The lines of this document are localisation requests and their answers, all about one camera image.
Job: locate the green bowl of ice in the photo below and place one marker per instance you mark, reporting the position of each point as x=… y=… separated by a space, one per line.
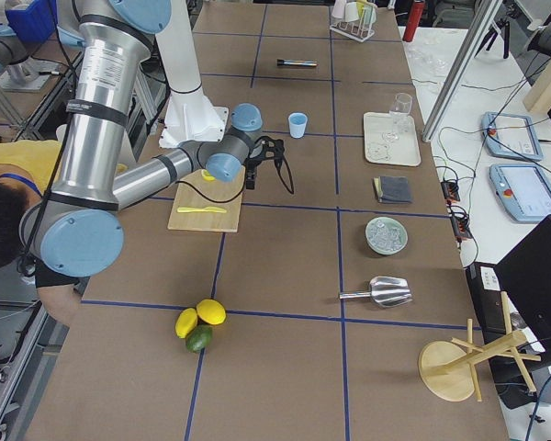
x=385 y=235

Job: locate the blue plastic bin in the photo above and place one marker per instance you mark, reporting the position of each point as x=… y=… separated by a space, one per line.
x=33 y=21

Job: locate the light blue cup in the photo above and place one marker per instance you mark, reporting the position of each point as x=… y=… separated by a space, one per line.
x=297 y=124

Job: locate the wooden mug tree stand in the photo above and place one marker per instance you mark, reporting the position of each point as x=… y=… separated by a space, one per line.
x=448 y=369

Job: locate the lower teach pendant tablet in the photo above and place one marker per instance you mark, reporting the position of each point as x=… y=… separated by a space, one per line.
x=523 y=190

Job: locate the wooden cutting board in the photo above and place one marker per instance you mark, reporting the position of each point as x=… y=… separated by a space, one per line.
x=196 y=192

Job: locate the white cup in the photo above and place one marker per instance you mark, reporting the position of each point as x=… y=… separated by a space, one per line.
x=351 y=12

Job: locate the clear wine glass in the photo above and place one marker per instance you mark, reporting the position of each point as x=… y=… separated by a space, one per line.
x=399 y=110

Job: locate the black camera tripod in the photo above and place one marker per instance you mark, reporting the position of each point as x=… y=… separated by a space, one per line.
x=500 y=28

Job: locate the green cup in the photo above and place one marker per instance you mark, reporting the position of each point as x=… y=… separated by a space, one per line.
x=373 y=16

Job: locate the metal ice scoop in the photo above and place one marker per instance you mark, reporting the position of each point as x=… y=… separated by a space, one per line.
x=385 y=292

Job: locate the green avocado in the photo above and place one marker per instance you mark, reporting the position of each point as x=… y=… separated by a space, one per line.
x=199 y=338

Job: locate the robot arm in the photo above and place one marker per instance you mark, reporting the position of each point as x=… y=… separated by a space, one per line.
x=18 y=71
x=74 y=231

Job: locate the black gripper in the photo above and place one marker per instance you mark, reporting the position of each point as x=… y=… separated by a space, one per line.
x=251 y=169

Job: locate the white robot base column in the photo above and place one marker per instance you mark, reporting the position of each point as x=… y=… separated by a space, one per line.
x=189 y=115

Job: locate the grey folded cloth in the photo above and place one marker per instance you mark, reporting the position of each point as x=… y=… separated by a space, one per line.
x=392 y=189

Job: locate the black laptop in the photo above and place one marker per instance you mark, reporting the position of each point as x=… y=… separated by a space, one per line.
x=524 y=273

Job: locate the cream bear tray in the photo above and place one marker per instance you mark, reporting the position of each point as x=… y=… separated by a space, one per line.
x=384 y=143

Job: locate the yellow plastic knife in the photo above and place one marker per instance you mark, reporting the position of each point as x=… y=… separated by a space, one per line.
x=207 y=209

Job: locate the white wire cup rack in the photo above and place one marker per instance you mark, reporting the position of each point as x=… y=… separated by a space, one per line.
x=353 y=30

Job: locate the upper teach pendant tablet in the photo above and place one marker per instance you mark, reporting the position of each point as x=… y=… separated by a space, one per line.
x=511 y=136

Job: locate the aluminium frame post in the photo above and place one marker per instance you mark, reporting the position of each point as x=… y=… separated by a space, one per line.
x=487 y=10

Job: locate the yellow cup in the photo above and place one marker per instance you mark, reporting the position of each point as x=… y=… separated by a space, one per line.
x=362 y=7

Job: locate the steel muddler black tip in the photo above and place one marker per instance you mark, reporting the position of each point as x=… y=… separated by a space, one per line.
x=296 y=64

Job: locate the yellow lemon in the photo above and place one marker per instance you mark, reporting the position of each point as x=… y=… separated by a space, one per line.
x=186 y=322
x=211 y=311

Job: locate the person in yellow shirt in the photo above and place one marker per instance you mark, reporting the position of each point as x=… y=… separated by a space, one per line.
x=25 y=172

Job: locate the red bottle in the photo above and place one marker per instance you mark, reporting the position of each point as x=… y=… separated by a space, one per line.
x=414 y=18

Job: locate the teach pendant tablet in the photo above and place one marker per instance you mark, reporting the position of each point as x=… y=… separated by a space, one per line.
x=511 y=136
x=523 y=190

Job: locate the lemon slice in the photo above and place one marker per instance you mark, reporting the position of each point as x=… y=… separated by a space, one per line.
x=207 y=176

